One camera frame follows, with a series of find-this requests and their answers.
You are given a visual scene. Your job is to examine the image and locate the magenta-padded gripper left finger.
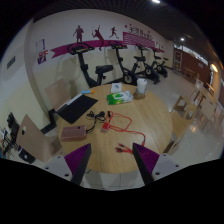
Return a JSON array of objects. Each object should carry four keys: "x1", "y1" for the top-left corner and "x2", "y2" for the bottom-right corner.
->
[{"x1": 41, "y1": 143, "x2": 93, "y2": 186}]

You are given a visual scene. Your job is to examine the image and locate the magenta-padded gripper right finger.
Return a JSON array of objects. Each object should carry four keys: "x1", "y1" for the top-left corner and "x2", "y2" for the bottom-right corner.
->
[{"x1": 131, "y1": 142, "x2": 183, "y2": 187}]

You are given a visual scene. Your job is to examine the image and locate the red charging cable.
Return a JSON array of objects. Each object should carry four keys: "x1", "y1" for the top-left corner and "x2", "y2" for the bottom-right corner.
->
[{"x1": 106, "y1": 110, "x2": 148, "y2": 155}]

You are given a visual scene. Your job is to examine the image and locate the red charger block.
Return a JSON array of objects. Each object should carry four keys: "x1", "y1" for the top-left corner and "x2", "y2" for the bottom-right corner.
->
[{"x1": 101, "y1": 121, "x2": 112, "y2": 133}]

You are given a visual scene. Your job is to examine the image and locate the black flat mat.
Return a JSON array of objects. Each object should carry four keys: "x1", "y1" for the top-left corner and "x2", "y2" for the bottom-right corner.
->
[{"x1": 56, "y1": 94, "x2": 100, "y2": 125}]

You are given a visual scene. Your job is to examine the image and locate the wooden chairs and tables group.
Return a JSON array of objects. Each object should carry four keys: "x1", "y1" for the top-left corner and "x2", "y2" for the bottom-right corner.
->
[{"x1": 162, "y1": 66, "x2": 224, "y2": 155}]

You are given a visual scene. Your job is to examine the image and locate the wooden coaster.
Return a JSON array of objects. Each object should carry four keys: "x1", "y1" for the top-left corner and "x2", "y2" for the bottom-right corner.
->
[{"x1": 132, "y1": 91, "x2": 148, "y2": 101}]

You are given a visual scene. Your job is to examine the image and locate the green wet wipes pack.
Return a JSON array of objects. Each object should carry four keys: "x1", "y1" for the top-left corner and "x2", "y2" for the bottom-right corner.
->
[{"x1": 106, "y1": 90, "x2": 135, "y2": 106}]

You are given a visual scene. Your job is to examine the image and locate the blue and orange tube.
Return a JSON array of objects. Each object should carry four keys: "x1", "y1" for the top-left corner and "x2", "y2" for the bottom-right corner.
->
[{"x1": 80, "y1": 88, "x2": 96, "y2": 95}]

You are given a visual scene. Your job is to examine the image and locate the white cup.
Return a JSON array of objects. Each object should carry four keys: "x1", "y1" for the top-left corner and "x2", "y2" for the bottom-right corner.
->
[{"x1": 135, "y1": 77, "x2": 148, "y2": 96}]

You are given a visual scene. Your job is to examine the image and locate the white booklet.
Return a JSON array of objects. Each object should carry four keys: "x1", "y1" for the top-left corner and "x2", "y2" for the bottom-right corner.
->
[{"x1": 110, "y1": 82, "x2": 124, "y2": 94}]

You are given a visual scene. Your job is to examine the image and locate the black exercise bike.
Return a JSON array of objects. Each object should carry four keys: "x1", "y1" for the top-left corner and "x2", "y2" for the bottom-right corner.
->
[
  {"x1": 134, "y1": 42, "x2": 161, "y2": 85},
  {"x1": 107, "y1": 40, "x2": 140, "y2": 86},
  {"x1": 151, "y1": 48, "x2": 170, "y2": 80},
  {"x1": 66, "y1": 41, "x2": 115, "y2": 89}
]

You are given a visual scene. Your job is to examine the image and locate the ceiling lights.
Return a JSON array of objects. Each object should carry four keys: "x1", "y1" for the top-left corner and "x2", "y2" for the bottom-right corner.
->
[{"x1": 151, "y1": 0, "x2": 186, "y2": 43}]

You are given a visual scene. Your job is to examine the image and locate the wooden chair with handle hole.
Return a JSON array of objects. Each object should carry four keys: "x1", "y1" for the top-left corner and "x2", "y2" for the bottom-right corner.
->
[
  {"x1": 15, "y1": 113, "x2": 63, "y2": 164},
  {"x1": 44, "y1": 78, "x2": 73, "y2": 113}
]

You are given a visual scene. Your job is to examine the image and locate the black power cord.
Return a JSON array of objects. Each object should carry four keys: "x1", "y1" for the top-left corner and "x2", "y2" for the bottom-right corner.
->
[{"x1": 85, "y1": 110, "x2": 107, "y2": 135}]

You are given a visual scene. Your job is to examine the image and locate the magenta sports wall decal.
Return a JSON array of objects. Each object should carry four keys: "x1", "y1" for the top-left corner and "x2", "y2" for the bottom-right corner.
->
[{"x1": 49, "y1": 23, "x2": 166, "y2": 60}]

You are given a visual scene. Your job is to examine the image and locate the round wall lamp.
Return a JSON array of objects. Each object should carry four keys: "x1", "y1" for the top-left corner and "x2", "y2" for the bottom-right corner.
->
[{"x1": 209, "y1": 62, "x2": 220, "y2": 74}]

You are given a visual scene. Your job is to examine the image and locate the grey wall sign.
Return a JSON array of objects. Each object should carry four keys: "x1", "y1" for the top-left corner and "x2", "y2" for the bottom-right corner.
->
[{"x1": 6, "y1": 55, "x2": 17, "y2": 70}]

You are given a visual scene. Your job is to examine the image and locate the wall posters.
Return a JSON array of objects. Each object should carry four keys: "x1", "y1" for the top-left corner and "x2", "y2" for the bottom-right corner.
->
[{"x1": 35, "y1": 38, "x2": 50, "y2": 65}]

